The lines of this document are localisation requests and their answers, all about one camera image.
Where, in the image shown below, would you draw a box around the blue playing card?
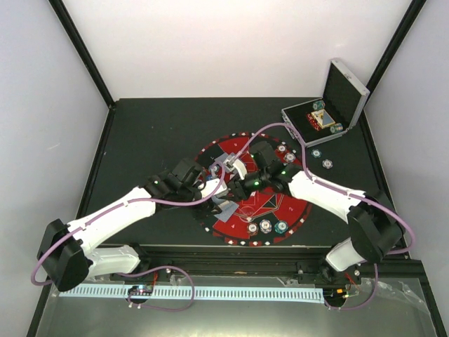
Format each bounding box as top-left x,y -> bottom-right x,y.
215,204 -> 239,223
215,152 -> 234,169

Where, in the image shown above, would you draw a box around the clear round dealer button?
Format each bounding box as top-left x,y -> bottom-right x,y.
239,206 -> 255,223

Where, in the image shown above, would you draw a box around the grey white chip stack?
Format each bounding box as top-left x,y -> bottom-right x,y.
322,159 -> 333,169

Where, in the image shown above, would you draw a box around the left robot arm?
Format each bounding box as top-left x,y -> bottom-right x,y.
31,159 -> 226,291

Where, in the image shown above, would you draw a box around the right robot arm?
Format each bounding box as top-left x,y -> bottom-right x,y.
227,141 -> 405,283

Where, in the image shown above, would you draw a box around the round red black poker mat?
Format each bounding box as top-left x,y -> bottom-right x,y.
195,132 -> 311,247

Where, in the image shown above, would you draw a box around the red dice in case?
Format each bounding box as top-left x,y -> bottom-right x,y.
306,114 -> 322,131

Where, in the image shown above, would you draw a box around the pyramid card box in case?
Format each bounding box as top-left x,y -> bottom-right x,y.
311,109 -> 335,128

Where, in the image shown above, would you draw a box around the green chip stack case front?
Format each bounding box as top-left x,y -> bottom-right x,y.
330,123 -> 344,134

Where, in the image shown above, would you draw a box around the green chip stack in case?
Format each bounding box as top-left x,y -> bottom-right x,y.
313,100 -> 326,111

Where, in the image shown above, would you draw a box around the aluminium poker case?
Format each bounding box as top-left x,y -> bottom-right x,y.
281,58 -> 370,147

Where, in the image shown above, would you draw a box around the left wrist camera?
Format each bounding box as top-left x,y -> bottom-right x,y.
198,178 -> 228,201

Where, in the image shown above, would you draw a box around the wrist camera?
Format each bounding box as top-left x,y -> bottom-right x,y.
223,154 -> 248,180
198,178 -> 228,201

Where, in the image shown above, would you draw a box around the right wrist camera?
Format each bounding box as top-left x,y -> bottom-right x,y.
223,154 -> 248,180

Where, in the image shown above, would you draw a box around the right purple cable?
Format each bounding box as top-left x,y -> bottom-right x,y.
233,122 -> 417,311

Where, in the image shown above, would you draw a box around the white slotted cable duct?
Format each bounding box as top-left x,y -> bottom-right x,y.
60,284 -> 324,304

